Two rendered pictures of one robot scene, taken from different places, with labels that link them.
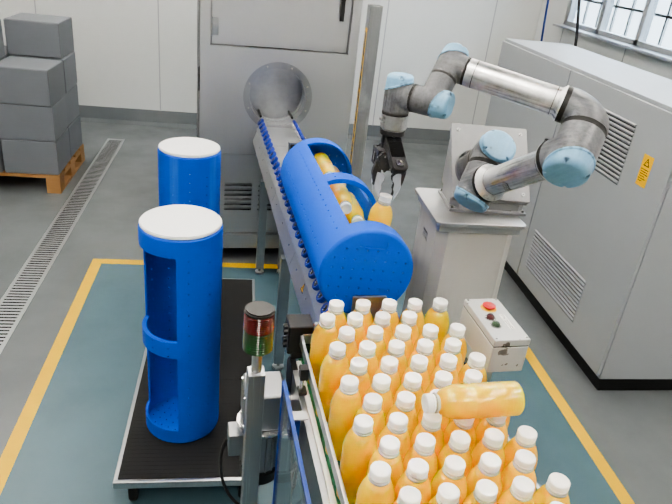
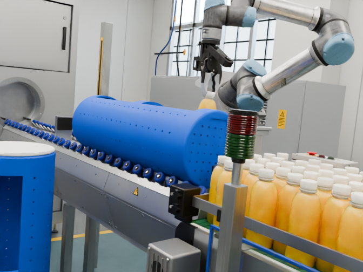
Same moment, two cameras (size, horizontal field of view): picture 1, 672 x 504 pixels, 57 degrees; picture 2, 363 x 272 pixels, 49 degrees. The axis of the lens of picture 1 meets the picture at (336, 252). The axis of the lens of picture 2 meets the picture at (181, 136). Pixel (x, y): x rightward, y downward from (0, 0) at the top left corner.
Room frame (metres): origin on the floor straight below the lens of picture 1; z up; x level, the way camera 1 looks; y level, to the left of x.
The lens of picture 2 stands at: (0.37, 0.62, 1.29)
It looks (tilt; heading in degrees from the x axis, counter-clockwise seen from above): 6 degrees down; 335
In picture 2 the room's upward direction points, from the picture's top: 5 degrees clockwise
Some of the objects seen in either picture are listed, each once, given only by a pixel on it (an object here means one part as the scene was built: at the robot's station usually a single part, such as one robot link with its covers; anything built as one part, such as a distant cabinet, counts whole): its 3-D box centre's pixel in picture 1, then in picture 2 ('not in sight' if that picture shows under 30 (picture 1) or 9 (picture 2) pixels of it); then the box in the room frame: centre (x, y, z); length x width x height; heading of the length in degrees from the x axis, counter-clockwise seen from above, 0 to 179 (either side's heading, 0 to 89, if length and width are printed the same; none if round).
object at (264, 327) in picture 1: (259, 320); (242, 124); (1.08, 0.14, 1.23); 0.06 x 0.06 x 0.04
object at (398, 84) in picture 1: (398, 94); (214, 14); (1.73, -0.12, 1.59); 0.09 x 0.08 x 0.11; 62
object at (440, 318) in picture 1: (433, 334); not in sight; (1.47, -0.30, 0.99); 0.07 x 0.07 x 0.19
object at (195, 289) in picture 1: (182, 329); (9, 264); (1.94, 0.54, 0.59); 0.28 x 0.28 x 0.88
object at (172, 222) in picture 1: (181, 221); (14, 148); (1.94, 0.54, 1.03); 0.28 x 0.28 x 0.01
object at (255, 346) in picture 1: (258, 338); (240, 145); (1.08, 0.14, 1.18); 0.06 x 0.06 x 0.05
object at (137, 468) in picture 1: (200, 368); not in sight; (2.36, 0.57, 0.07); 1.50 x 0.52 x 0.15; 10
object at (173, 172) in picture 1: (189, 234); not in sight; (2.74, 0.72, 0.59); 0.28 x 0.28 x 0.88
